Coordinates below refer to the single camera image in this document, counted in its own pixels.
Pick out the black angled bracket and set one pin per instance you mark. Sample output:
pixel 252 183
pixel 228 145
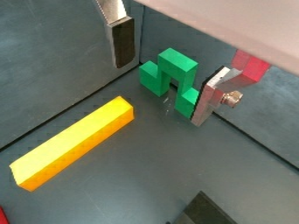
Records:
pixel 203 211

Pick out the green stepped arch block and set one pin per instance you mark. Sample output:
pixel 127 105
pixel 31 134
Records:
pixel 174 67

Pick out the yellow rectangular block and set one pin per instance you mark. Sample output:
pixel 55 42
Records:
pixel 43 162

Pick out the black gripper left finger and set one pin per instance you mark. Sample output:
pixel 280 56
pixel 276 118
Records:
pixel 120 30

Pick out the red board base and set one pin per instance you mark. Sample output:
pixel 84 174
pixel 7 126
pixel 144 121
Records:
pixel 251 66

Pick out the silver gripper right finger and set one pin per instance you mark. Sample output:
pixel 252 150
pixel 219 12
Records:
pixel 218 91

